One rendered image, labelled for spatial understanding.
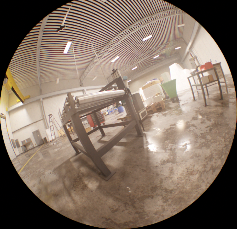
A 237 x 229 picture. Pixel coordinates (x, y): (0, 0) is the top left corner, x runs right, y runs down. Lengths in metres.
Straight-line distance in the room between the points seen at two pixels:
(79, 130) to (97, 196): 0.66
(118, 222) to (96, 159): 0.62
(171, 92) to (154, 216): 3.29
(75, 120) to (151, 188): 0.83
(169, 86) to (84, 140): 3.13
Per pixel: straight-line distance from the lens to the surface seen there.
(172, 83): 3.17
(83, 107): 1.03
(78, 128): 0.65
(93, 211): 0.82
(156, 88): 4.28
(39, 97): 11.94
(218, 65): 3.95
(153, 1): 10.08
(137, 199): 0.70
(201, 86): 1.98
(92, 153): 0.71
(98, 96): 0.81
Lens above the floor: 0.66
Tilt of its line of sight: 3 degrees down
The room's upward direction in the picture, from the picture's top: 22 degrees counter-clockwise
